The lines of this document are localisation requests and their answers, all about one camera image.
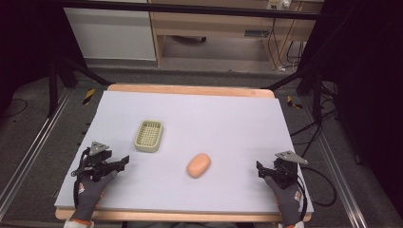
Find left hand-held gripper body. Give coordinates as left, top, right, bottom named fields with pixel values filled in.
left=71, top=141, right=116, bottom=183

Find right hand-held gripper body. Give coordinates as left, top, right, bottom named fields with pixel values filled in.
left=270, top=150, right=309, bottom=190

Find pale green soap dish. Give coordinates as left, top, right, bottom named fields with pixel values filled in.
left=134, top=119, right=164, bottom=154

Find orange bread roll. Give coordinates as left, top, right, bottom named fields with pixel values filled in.
left=185, top=153, right=212, bottom=179

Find person's left hand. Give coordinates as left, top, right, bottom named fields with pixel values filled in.
left=69, top=170, right=119, bottom=223

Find person's right hand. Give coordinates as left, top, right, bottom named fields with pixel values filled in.
left=263, top=175, right=302, bottom=228

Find yellow black tape marker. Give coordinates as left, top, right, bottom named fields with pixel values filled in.
left=82, top=87, right=96, bottom=105
left=286, top=95, right=304, bottom=110

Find white foam board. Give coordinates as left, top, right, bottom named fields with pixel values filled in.
left=53, top=90, right=315, bottom=215

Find black metal stand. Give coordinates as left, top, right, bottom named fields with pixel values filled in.
left=47, top=56, right=112, bottom=119
left=260, top=68, right=325, bottom=123

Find white work board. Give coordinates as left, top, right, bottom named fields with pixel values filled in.
left=54, top=83, right=314, bottom=223

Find black curtain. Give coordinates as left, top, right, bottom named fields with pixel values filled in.
left=312, top=0, right=403, bottom=219
left=0, top=0, right=66, bottom=115

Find white cabinet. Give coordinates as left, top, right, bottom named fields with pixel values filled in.
left=63, top=7, right=157, bottom=62

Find light wooden desk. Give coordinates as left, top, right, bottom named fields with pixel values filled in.
left=147, top=0, right=325, bottom=69

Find white power strip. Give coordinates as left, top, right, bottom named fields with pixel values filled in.
left=266, top=0, right=292, bottom=10

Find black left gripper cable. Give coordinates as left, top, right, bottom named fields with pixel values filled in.
left=72, top=147, right=91, bottom=209

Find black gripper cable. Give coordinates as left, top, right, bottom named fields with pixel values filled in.
left=295, top=165, right=337, bottom=221
left=72, top=147, right=91, bottom=209

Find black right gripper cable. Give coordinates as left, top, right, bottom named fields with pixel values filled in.
left=295, top=165, right=337, bottom=221

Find metal floor rail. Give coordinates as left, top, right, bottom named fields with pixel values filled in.
left=300, top=94, right=363, bottom=228
left=0, top=89, right=72, bottom=220

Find black floor cables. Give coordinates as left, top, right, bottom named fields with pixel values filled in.
left=289, top=81, right=340, bottom=160

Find thin black floor cable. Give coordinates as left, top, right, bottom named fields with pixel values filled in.
left=0, top=98, right=29, bottom=119

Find hanging desk cables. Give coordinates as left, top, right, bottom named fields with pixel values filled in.
left=266, top=18, right=306, bottom=71

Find black horizontal frame bar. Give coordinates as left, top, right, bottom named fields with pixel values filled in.
left=60, top=0, right=321, bottom=21

